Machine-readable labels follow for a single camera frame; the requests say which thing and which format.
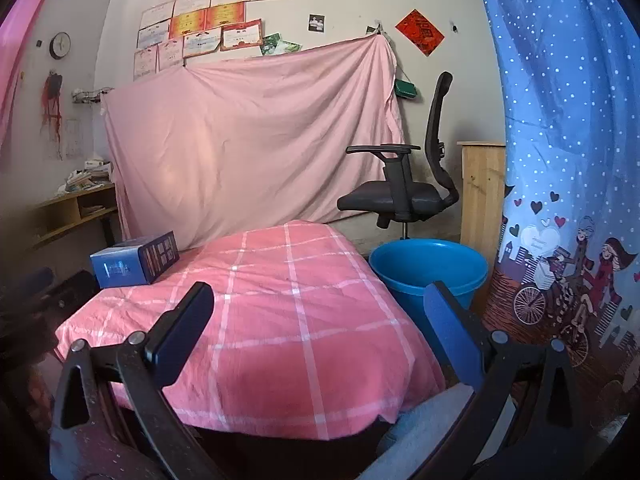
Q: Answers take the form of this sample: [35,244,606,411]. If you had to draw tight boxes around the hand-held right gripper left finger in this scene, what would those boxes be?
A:
[49,281,226,480]

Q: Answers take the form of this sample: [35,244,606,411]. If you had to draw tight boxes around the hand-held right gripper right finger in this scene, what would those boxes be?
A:
[357,281,586,480]

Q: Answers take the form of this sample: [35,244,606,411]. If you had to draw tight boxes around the blue plastic bucket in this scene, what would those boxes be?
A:
[369,240,489,311]

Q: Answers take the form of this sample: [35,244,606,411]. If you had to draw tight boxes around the blue cardboard box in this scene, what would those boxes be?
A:
[90,231,180,289]

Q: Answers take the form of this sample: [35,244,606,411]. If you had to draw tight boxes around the person's jeans leg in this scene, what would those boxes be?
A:
[360,390,516,480]

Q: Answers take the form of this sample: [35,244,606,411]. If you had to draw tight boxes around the pink checked tablecloth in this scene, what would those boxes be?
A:
[55,219,446,441]

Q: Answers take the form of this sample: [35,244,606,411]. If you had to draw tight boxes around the light wooden cabinet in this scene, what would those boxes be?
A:
[456,141,507,261]

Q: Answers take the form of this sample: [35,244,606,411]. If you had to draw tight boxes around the black office chair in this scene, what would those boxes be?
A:
[337,71,460,241]

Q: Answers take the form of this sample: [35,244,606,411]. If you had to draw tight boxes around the wooden shelf desk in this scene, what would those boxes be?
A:
[30,182,118,248]

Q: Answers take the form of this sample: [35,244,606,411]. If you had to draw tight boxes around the pile of newspapers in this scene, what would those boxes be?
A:
[57,160,113,196]

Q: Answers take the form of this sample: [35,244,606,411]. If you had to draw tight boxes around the pink hanging sheet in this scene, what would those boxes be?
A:
[101,35,406,251]

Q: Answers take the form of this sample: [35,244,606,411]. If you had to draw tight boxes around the blue dotted printed curtain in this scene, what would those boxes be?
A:
[470,0,640,426]

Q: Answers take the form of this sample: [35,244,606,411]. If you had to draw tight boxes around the red diamond paper decoration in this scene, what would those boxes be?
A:
[395,9,446,57]

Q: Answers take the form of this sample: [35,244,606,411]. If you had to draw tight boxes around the green pictures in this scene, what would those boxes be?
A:
[260,34,302,57]

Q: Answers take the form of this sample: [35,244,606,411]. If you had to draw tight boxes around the pink curtain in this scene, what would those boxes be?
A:
[0,0,68,146]

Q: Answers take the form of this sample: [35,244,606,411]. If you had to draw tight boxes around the wall calendar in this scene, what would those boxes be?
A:
[62,117,83,158]

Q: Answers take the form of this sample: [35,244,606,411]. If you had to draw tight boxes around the wire wall shelf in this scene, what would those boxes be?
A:
[71,87,116,106]

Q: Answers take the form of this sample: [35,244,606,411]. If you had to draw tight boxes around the red tassel wall hanging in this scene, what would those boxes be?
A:
[41,72,65,133]

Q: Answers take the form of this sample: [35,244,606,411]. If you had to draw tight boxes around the group of wall certificates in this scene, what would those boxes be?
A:
[132,0,292,82]

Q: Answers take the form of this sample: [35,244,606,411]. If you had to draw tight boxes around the round wall clock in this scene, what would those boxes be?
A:
[49,31,72,61]

